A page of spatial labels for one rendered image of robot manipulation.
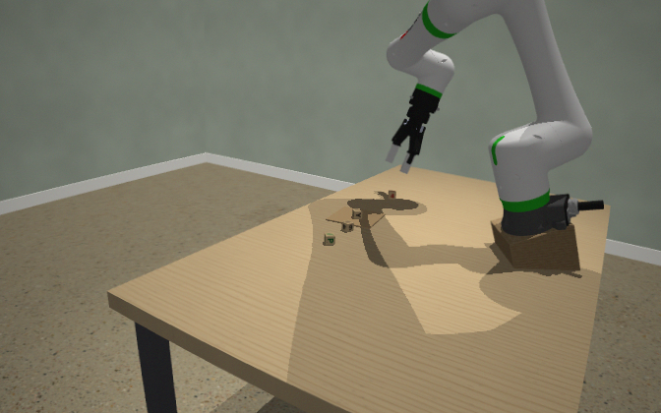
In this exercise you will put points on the tan flat mat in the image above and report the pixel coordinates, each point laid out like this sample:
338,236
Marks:
369,218

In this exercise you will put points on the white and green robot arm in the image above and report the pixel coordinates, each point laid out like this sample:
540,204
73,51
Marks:
522,157

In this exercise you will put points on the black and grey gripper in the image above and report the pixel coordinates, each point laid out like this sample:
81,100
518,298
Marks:
416,132

